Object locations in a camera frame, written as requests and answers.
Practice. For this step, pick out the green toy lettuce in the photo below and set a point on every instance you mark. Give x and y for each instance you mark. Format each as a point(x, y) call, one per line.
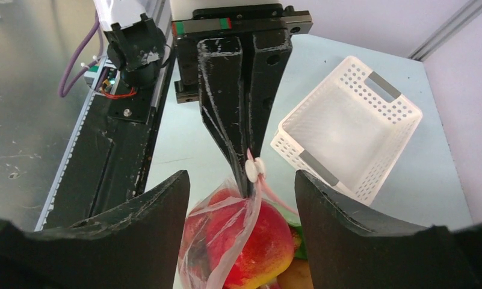
point(296, 229)

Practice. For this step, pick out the grey aluminium frame rail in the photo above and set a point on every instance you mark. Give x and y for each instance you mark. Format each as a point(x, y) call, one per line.
point(461, 18)

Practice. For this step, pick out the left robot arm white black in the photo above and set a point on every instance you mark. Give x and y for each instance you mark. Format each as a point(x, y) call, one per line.
point(137, 45)

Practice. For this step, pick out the red toy apple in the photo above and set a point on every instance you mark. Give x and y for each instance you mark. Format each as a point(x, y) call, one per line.
point(212, 227)

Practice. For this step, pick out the brown toy potato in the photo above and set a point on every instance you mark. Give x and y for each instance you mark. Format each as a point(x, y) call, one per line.
point(296, 276)

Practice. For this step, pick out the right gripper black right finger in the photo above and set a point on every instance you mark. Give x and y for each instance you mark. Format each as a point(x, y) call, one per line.
point(350, 245)

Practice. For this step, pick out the white perforated plastic basket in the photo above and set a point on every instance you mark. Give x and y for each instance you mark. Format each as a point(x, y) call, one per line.
point(349, 131)

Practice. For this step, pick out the clear zip top bag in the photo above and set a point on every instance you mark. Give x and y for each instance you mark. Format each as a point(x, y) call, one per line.
point(255, 168)

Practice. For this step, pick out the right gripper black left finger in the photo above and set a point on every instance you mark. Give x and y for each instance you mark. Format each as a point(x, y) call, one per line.
point(133, 245)

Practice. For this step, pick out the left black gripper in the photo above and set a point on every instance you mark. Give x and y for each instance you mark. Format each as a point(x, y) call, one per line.
point(217, 62)

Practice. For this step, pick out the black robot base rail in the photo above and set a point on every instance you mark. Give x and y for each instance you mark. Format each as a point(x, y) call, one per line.
point(108, 158)

